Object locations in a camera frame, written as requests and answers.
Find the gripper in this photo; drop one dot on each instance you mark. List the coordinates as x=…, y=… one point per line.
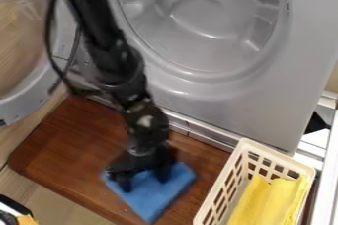
x=141, y=160

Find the blue cloth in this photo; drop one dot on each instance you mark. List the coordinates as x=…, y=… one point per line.
x=152, y=192

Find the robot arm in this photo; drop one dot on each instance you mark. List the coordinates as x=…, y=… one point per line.
x=110, y=54

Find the white basket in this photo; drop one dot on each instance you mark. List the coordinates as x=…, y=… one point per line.
x=246, y=183

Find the yellow cloth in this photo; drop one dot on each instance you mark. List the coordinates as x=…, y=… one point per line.
x=270, y=202

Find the washing machine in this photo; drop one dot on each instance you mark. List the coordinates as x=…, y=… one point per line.
x=211, y=48

